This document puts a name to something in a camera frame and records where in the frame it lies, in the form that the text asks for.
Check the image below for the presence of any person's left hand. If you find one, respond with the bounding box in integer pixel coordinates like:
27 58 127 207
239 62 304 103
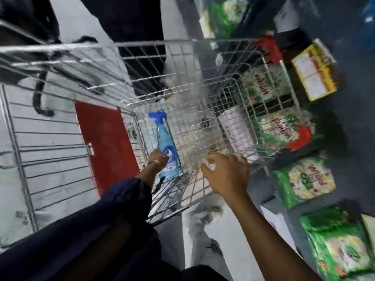
147 149 170 173

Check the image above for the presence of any person's right hand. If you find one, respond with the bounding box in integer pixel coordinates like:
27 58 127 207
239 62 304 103
200 153 251 200

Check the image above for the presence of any blue spray bottle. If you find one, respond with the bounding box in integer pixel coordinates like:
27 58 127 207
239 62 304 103
148 108 180 182

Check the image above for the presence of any silver wire shopping cart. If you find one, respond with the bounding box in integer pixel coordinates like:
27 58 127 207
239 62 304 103
0 19 303 231

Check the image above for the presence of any person's right forearm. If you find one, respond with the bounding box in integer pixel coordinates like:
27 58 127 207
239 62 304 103
227 192 324 281

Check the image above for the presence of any person's left forearm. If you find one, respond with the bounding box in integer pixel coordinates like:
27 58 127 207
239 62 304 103
0 164 162 281

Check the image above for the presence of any person's grey shoe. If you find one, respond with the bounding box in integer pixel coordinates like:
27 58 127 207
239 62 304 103
185 198 224 231

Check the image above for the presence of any white pink packet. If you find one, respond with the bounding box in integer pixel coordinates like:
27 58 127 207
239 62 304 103
218 108 259 162

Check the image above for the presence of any red cart seat flap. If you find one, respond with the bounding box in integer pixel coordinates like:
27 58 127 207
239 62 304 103
74 101 141 197

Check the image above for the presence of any green rice packet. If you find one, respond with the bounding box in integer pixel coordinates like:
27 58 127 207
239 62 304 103
240 65 294 105
298 204 375 281
254 110 313 153
202 0 250 39
271 156 337 210

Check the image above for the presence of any white shelf label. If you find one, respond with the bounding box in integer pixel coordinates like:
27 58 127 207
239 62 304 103
260 198 303 258

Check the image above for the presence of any red cart corner bumper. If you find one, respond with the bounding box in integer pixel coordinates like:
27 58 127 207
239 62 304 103
288 126 313 152
256 35 283 63

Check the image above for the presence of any yellow white box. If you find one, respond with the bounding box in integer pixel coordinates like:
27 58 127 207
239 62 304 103
291 39 338 102

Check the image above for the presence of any black strap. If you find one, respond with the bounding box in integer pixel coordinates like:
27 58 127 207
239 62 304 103
32 69 55 117

